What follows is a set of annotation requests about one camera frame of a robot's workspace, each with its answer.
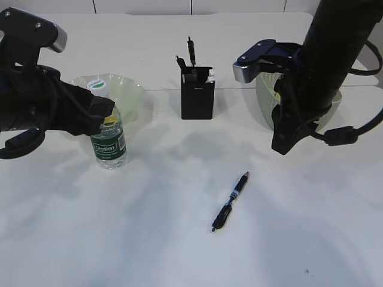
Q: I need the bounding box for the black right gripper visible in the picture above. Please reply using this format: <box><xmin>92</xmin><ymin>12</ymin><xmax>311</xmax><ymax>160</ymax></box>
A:
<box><xmin>271</xmin><ymin>74</ymin><xmax>329</xmax><ymax>155</ymax></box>

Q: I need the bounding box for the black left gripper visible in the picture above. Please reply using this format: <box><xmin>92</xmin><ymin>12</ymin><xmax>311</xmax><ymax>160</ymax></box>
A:
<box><xmin>17</xmin><ymin>65</ymin><xmax>115</xmax><ymax>136</ymax></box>

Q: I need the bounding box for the clear plastic water bottle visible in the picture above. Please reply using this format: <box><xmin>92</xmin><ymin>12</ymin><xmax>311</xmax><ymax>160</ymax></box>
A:
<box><xmin>86</xmin><ymin>78</ymin><xmax>128</xmax><ymax>170</ymax></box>

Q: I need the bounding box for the yellow utility knife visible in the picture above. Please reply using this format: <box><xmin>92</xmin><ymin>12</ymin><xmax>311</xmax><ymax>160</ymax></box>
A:
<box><xmin>206</xmin><ymin>77</ymin><xmax>215</xmax><ymax>84</ymax></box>

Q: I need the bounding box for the black pen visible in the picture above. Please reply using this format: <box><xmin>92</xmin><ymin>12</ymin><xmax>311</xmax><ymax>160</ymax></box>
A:
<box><xmin>176</xmin><ymin>55</ymin><xmax>187</xmax><ymax>73</ymax></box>
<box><xmin>211</xmin><ymin>172</ymin><xmax>250</xmax><ymax>233</ymax></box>
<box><xmin>187</xmin><ymin>36</ymin><xmax>197</xmax><ymax>75</ymax></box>

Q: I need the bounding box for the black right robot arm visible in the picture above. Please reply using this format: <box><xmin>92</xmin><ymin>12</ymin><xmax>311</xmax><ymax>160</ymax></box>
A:
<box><xmin>271</xmin><ymin>1</ymin><xmax>382</xmax><ymax>155</ymax></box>

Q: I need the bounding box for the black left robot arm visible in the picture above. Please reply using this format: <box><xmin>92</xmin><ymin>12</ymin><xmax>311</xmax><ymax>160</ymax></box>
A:
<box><xmin>1</xmin><ymin>65</ymin><xmax>115</xmax><ymax>160</ymax></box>

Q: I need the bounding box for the green plastic woven basket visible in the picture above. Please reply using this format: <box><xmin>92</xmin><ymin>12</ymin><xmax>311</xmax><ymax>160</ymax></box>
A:
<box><xmin>256</xmin><ymin>72</ymin><xmax>342</xmax><ymax>132</ymax></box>

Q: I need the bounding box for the green ruffled glass plate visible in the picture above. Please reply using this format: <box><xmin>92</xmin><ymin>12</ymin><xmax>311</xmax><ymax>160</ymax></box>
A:
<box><xmin>70</xmin><ymin>73</ymin><xmax>146</xmax><ymax>126</ymax></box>

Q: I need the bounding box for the black square pen holder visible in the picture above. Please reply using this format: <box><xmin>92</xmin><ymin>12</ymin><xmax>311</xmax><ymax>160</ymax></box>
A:
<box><xmin>181</xmin><ymin>66</ymin><xmax>215</xmax><ymax>120</ymax></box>

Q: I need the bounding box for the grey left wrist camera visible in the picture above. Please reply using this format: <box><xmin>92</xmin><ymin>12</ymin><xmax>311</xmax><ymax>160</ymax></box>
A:
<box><xmin>1</xmin><ymin>7</ymin><xmax>68</xmax><ymax>70</ymax></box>

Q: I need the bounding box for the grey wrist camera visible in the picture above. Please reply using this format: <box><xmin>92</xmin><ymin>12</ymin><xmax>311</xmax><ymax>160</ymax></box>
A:
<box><xmin>1</xmin><ymin>7</ymin><xmax>68</xmax><ymax>70</ymax></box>
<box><xmin>232</xmin><ymin>39</ymin><xmax>302</xmax><ymax>84</ymax></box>

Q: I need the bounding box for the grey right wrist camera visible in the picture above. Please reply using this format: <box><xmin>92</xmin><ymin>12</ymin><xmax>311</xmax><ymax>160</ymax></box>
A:
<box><xmin>232</xmin><ymin>39</ymin><xmax>302</xmax><ymax>84</ymax></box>

